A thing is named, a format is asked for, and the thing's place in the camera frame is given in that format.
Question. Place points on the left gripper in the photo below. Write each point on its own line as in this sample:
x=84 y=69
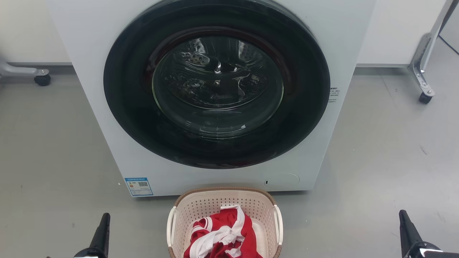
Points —
x=89 y=253

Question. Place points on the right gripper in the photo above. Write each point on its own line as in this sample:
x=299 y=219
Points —
x=426 y=252

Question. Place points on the beige perforated laundry basket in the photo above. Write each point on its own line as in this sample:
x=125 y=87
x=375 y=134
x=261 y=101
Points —
x=208 y=206

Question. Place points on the blue energy label sticker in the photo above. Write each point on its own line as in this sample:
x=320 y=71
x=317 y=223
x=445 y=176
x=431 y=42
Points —
x=138 y=186

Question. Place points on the red and white garment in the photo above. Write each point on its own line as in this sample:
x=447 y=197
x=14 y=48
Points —
x=226 y=220

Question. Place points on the round black washing machine door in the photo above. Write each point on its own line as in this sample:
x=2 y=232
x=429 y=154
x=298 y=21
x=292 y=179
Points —
x=127 y=107

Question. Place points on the black caster wheel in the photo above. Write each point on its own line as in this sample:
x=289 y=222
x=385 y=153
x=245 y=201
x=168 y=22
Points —
x=42 y=80
x=425 y=98

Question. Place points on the round white filter cover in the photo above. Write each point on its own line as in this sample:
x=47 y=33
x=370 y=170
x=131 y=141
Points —
x=283 y=181

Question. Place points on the small printed text sticker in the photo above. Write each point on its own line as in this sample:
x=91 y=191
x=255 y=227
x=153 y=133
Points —
x=334 y=94

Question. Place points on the grey metal stand leg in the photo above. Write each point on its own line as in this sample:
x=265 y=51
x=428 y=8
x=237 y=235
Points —
x=425 y=53
x=16 y=70

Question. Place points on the white front-load washing machine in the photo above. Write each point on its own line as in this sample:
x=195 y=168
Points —
x=88 y=43

